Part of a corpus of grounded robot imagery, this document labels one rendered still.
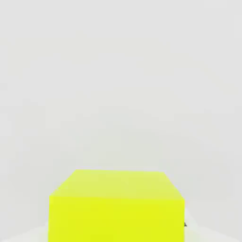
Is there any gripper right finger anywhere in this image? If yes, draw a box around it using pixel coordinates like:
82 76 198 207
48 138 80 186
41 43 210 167
184 207 232 242

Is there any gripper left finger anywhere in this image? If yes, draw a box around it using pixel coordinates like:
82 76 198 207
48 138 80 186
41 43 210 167
3 221 49 242

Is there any small yellow cube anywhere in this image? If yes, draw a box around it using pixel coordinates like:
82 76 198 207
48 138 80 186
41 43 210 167
48 169 185 242

